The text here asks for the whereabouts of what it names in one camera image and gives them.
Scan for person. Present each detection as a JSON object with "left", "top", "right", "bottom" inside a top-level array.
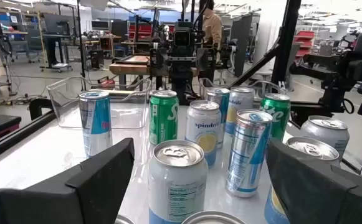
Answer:
[{"left": 199, "top": 0, "right": 224, "bottom": 80}]

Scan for red storage bin rack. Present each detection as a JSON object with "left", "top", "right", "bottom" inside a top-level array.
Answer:
[
  {"left": 127, "top": 23, "right": 175, "bottom": 41},
  {"left": 293, "top": 30, "right": 316, "bottom": 58}
]

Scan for tangled floor cables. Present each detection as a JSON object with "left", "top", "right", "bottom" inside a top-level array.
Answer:
[{"left": 0, "top": 93, "right": 47, "bottom": 106}]

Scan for white Spindrift can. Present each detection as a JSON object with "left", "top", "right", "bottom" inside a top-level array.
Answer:
[
  {"left": 148, "top": 139, "right": 209, "bottom": 224},
  {"left": 225, "top": 86, "right": 255, "bottom": 136},
  {"left": 185, "top": 100, "right": 222, "bottom": 169},
  {"left": 300, "top": 115, "right": 350, "bottom": 161},
  {"left": 264, "top": 136, "right": 341, "bottom": 224}
]

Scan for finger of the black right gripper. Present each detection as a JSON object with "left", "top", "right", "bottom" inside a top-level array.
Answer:
[
  {"left": 198, "top": 48, "right": 215, "bottom": 71},
  {"left": 151, "top": 49, "right": 169, "bottom": 74}
]

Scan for grey partition panel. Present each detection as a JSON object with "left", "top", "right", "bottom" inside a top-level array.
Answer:
[{"left": 230, "top": 14, "right": 254, "bottom": 78}]

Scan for black computer monitor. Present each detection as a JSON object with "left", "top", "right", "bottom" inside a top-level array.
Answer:
[
  {"left": 42, "top": 12, "right": 77, "bottom": 35},
  {"left": 110, "top": 19, "right": 129, "bottom": 38},
  {"left": 90, "top": 19, "right": 110, "bottom": 31}
]

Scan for red floor tool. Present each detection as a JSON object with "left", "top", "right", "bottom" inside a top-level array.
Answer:
[{"left": 98, "top": 75, "right": 117, "bottom": 90}]

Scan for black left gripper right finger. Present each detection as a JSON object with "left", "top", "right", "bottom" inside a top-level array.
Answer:
[{"left": 266, "top": 139, "right": 362, "bottom": 224}]

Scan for clear plastic bin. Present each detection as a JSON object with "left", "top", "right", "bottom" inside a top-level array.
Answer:
[
  {"left": 45, "top": 76, "right": 153, "bottom": 130},
  {"left": 198, "top": 77, "right": 289, "bottom": 105}
]

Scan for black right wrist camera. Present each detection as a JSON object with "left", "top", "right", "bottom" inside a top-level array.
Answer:
[{"left": 173, "top": 28, "right": 196, "bottom": 48}]

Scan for black rolling desk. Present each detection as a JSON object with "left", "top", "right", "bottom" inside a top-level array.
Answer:
[{"left": 39, "top": 32, "right": 75, "bottom": 73}]

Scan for green Sprite can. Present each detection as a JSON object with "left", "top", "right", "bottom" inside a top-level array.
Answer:
[
  {"left": 259, "top": 93, "right": 292, "bottom": 142},
  {"left": 180, "top": 210, "right": 247, "bottom": 224},
  {"left": 148, "top": 89, "right": 180, "bottom": 146}
]

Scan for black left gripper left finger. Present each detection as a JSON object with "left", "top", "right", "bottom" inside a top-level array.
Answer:
[{"left": 0, "top": 138, "right": 135, "bottom": 224}]

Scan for red and black stool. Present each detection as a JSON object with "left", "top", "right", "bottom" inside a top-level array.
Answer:
[{"left": 0, "top": 114, "right": 22, "bottom": 147}]

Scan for wooden workbench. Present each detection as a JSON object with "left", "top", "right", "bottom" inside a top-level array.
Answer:
[{"left": 108, "top": 54, "right": 200, "bottom": 91}]

